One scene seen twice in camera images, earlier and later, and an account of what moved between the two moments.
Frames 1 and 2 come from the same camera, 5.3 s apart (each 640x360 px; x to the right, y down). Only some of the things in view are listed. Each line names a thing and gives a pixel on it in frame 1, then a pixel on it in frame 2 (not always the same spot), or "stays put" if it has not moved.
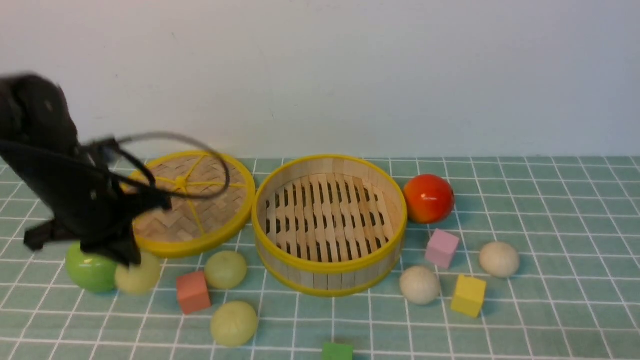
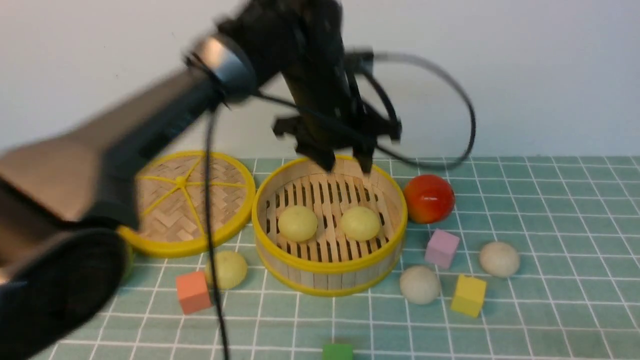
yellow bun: x=141 y=278 to x=297 y=224
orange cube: x=193 y=292 stays put
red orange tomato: x=428 y=198 stays put
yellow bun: x=233 y=323 to x=360 y=223
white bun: x=419 y=285 stays put
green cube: x=337 y=351 stays put
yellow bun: x=225 y=270 stays put
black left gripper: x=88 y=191 to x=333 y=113
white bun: x=499 y=260 stays put
